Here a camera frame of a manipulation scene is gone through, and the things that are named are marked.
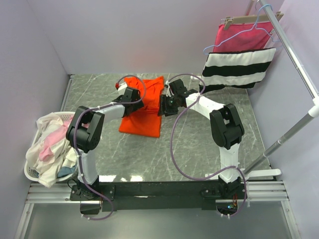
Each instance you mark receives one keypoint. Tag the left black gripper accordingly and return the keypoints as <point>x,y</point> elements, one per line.
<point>138,105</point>

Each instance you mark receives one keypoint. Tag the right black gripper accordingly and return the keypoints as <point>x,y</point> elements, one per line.
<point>163,100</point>

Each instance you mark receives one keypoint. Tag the orange t-shirt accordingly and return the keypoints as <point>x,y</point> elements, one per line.
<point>145,121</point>

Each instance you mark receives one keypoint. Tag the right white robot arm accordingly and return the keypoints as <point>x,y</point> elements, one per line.
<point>226,127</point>

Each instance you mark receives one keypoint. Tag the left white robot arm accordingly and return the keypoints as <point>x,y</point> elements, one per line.
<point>85,130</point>

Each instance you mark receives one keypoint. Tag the black white striped cloth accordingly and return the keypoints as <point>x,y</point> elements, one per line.
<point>240,70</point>

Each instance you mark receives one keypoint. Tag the cream and pink clothes pile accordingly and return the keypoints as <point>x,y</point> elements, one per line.
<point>49,154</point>

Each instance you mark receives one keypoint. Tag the pink towel on hanger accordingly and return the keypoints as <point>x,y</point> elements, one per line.
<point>241,37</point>

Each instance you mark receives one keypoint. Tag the silver clothes rack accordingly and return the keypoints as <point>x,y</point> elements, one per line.
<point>289,91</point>

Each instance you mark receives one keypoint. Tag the black base beam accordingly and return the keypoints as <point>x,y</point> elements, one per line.
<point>156,195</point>

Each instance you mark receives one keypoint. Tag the wooden clip hanger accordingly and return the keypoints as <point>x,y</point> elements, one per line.
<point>243,20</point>

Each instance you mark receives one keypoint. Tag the white laundry basket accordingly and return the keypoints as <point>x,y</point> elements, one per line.
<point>35,171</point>

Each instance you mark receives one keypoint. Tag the aluminium rail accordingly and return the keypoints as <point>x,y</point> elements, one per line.
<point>263,191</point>

